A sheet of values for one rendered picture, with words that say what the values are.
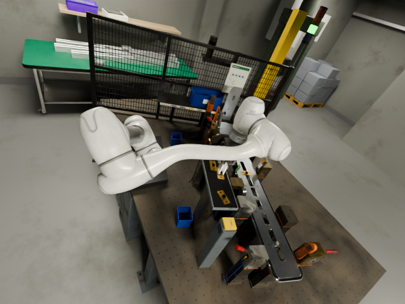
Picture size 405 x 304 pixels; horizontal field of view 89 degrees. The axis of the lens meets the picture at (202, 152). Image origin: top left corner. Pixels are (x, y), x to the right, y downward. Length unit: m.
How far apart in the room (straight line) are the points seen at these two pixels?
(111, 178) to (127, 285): 1.38
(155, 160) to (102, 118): 0.23
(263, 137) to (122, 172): 0.52
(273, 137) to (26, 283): 1.98
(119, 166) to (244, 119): 0.51
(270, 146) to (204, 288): 0.91
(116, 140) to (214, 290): 1.00
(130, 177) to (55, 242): 1.56
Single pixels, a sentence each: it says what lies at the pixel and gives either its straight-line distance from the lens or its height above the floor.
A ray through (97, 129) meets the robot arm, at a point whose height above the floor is 1.50.
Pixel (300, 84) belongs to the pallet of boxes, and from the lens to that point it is 6.70.
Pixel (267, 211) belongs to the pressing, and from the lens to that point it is 1.42.
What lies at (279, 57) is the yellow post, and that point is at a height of 1.61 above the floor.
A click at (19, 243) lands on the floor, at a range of 2.34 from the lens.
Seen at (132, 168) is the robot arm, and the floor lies 1.41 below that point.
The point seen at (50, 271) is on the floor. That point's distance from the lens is 2.17.
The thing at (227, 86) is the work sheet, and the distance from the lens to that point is 2.25.
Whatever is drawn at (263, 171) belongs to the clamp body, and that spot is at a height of 1.00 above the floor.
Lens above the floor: 1.97
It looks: 38 degrees down
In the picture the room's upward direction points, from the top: 20 degrees clockwise
